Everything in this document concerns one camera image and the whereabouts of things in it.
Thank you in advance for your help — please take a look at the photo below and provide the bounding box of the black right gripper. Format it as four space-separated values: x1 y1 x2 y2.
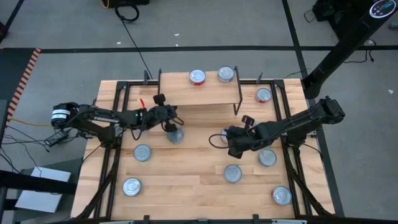
226 115 265 159

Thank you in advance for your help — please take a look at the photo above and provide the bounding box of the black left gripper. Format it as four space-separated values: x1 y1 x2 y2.
146 94 178 133

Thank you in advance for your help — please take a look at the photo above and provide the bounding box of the teal seafood can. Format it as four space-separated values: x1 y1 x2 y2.
258 148 277 167
166 128 185 145
133 144 152 162
223 164 243 184

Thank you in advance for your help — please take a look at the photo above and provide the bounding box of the blue seafood can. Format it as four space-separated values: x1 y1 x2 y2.
217 65 235 83
122 177 142 197

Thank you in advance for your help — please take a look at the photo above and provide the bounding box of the wooden shelf with black legs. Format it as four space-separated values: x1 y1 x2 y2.
157 65 244 116

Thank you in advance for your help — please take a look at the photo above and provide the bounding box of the black power brick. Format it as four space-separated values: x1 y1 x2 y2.
44 129 70 147

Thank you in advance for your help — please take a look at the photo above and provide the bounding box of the black floor equipment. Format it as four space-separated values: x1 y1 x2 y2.
99 0 150 9

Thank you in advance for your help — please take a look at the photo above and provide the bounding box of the black tower fan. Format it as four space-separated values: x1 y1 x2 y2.
301 0 398 100

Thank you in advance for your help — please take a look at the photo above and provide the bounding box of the white flat box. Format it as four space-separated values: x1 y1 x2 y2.
14 166 72 214

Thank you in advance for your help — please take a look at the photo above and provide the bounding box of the orange black striped tape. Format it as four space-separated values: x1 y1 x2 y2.
6 47 42 118

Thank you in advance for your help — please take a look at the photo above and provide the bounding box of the black beam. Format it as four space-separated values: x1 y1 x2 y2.
0 169 78 195

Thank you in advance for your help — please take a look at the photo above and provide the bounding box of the black equipment base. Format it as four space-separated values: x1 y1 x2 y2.
312 0 368 24

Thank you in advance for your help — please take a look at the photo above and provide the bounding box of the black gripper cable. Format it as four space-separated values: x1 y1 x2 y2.
208 133 231 150

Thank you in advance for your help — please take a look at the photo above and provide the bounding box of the black floor cable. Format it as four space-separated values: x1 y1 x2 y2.
114 4 154 80

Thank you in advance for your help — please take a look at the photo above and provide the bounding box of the black metal table frame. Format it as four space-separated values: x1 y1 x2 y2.
74 70 335 224

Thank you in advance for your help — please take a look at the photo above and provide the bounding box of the yellow cable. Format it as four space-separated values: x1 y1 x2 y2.
8 117 52 128

